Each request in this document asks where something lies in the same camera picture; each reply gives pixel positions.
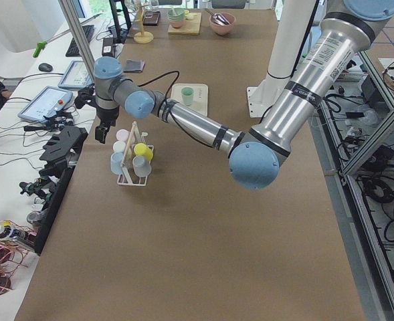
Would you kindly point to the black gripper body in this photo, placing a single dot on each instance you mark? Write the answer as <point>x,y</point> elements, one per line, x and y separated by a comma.
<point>107,115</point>

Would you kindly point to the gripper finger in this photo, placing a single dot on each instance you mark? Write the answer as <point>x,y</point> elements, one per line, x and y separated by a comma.
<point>99,134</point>
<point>105,131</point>

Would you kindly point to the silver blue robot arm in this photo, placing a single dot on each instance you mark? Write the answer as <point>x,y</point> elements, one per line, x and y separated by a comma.
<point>298,75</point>

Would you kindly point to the black computer mouse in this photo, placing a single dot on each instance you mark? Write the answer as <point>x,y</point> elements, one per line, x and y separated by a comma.
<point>45,67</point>

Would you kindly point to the grey folded cloth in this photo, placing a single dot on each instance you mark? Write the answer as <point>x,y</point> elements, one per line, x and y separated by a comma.
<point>134,66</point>

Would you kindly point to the wooden cutting board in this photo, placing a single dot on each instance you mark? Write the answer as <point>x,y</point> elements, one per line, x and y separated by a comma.
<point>191,26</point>

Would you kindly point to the pink bowl with ice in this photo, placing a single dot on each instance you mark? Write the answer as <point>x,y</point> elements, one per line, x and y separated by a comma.
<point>223,29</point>

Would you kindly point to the grey cup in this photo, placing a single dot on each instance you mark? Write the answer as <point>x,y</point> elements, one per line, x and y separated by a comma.
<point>141,167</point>

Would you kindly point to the aluminium frame post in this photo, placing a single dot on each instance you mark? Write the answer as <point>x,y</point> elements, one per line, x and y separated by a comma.
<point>75,27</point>

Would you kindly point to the wooden mug tree stand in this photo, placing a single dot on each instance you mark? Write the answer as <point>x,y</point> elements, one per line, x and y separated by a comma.
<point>141,36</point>

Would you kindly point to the cream rabbit tray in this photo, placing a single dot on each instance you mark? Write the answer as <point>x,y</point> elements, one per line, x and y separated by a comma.
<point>200,96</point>

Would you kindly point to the stacked green bowls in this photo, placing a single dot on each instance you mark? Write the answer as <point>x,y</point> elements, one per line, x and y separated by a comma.
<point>176,17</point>

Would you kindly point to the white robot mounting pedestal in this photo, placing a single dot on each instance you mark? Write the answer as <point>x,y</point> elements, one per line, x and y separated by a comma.
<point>298,30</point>

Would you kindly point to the metal ice scoop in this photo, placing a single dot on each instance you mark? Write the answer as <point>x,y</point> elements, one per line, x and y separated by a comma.
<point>218,18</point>

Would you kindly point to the yellow cup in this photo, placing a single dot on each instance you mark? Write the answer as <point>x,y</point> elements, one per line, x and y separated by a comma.
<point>144,150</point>

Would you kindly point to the cream cup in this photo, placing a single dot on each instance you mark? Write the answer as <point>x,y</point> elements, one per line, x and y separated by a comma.
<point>119,146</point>

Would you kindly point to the teach pendant tablet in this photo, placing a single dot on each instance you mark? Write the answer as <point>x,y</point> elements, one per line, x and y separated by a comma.
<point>46,104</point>
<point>76,77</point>

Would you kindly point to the white wire cup rack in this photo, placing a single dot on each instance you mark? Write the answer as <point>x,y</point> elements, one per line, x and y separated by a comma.
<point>128,178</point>

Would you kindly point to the pink cup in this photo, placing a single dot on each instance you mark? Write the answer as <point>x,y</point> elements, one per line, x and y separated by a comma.
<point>122,135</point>

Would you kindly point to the light blue cup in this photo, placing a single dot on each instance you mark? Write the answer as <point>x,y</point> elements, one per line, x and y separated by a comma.
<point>115,163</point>

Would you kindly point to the black power adapter box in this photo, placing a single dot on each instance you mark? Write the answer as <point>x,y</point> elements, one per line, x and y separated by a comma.
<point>108,47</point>

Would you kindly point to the green cup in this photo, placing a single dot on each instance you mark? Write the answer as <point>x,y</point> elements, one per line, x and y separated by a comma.
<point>187,95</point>

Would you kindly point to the far teach pendant tablet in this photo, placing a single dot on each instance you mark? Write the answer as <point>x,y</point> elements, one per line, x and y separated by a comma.
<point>76,77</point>

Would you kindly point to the black tool holder stand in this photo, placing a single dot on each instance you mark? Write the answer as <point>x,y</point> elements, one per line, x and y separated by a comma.
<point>54,178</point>

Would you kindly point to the near teach pendant tablet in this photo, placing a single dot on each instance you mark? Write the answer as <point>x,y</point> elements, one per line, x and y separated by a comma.
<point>46,104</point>

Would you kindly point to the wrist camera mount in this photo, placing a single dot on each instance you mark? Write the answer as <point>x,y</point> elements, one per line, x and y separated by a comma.
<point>85,97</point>

